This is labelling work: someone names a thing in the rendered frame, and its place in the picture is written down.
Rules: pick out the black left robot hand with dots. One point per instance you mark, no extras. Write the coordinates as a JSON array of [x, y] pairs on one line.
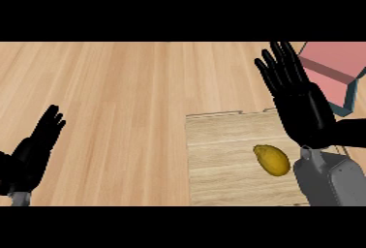
[[30, 151]]

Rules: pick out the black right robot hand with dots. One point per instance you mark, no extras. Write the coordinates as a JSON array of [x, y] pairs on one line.
[[304, 113]]

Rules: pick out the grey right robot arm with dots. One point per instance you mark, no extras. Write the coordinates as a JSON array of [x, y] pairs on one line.
[[331, 180]]

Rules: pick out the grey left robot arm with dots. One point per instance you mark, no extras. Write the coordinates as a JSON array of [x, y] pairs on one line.
[[21, 198]]

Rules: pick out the pink cardboard box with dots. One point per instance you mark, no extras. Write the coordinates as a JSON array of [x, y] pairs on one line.
[[335, 71]]

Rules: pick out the pale wooden tray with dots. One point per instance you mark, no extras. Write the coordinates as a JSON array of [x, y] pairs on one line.
[[233, 161]]

